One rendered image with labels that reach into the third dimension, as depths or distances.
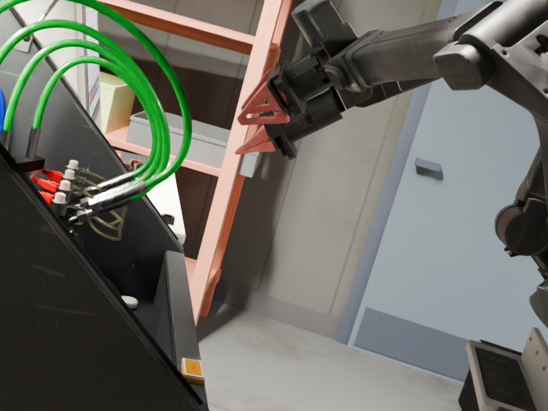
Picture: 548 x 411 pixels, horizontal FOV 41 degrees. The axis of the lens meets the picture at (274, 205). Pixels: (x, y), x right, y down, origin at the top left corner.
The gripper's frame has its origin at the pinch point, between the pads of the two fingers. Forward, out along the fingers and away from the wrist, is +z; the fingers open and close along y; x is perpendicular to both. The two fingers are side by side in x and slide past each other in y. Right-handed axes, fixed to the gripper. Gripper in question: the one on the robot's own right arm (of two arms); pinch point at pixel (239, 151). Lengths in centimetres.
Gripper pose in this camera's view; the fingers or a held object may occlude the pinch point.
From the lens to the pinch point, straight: 133.0
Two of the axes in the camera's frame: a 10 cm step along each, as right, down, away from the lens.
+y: -4.5, -8.7, -2.2
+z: -8.9, 4.2, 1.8
